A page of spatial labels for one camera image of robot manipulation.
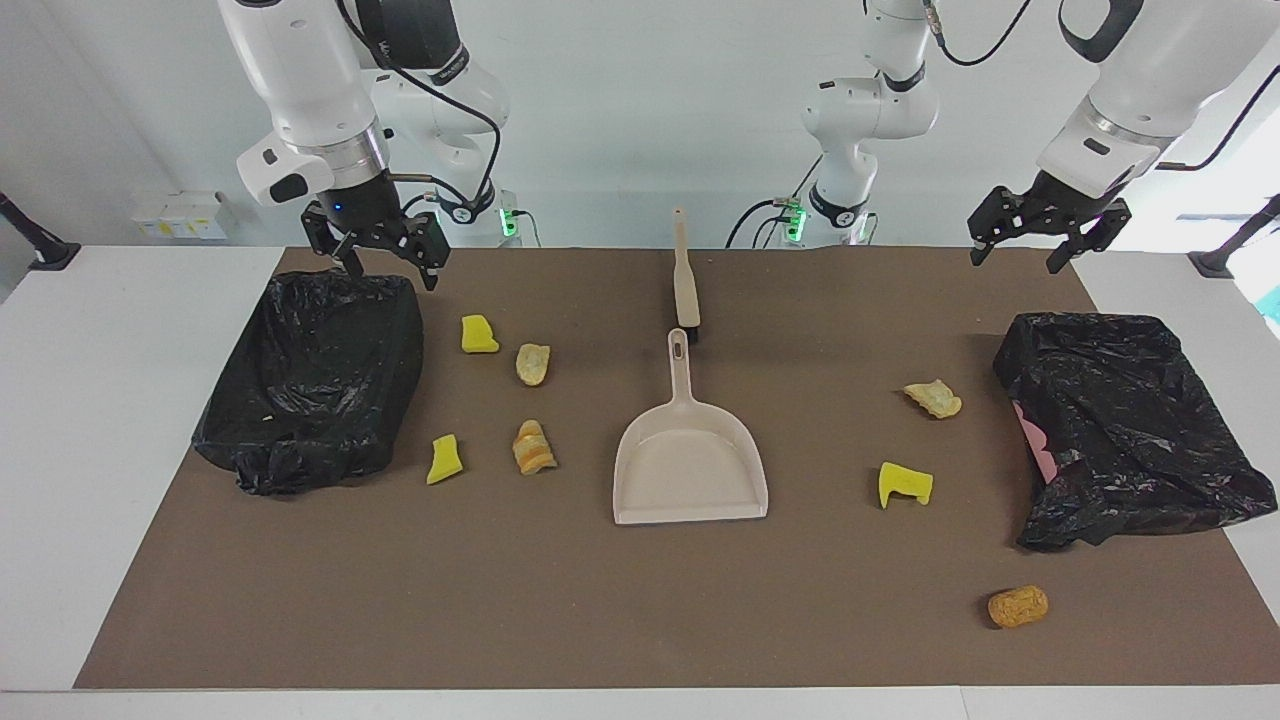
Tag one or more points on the beige brush with black bristles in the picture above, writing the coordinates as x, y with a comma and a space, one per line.
686, 290

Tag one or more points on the brown fried nugget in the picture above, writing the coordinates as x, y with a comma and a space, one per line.
1018, 606

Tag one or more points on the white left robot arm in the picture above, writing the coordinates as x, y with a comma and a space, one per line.
870, 110

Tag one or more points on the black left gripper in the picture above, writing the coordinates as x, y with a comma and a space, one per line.
1060, 205

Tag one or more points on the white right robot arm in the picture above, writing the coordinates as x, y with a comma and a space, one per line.
300, 70

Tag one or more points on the brown table mat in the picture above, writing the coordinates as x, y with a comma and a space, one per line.
600, 600

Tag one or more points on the black trash bag over pink bin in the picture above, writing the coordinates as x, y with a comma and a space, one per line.
1120, 420

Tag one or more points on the large notched yellow sponge piece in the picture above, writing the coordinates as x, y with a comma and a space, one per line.
905, 485

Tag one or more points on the pale chip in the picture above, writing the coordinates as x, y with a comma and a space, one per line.
533, 364

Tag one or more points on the beige plastic dustpan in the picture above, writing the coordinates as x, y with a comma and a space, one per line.
690, 470

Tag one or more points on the pink plastic bin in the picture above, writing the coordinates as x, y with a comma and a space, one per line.
1035, 445

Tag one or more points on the golden flaky pastry piece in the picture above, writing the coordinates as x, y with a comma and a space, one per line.
935, 400

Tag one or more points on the black trash bag liner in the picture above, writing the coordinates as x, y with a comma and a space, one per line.
310, 380

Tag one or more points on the teal plastic object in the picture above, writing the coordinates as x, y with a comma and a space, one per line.
1273, 305

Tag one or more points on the orange striped croissant piece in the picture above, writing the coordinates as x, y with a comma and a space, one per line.
534, 448

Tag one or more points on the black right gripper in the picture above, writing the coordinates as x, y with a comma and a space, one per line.
365, 215

